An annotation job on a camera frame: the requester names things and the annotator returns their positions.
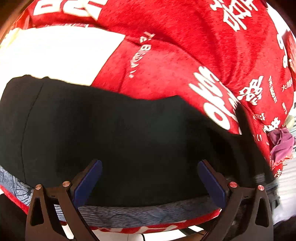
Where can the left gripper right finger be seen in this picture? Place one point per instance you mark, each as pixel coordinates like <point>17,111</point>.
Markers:
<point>245,212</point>

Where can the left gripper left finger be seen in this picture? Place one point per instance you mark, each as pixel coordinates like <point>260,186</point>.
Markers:
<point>42,220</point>

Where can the black pants with grey waistband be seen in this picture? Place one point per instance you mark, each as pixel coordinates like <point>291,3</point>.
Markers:
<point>149,149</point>

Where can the purple cloth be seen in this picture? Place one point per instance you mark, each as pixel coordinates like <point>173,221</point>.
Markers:
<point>283,143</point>

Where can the red blanket with white lettering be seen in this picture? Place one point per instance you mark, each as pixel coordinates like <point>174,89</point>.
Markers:
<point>218,56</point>

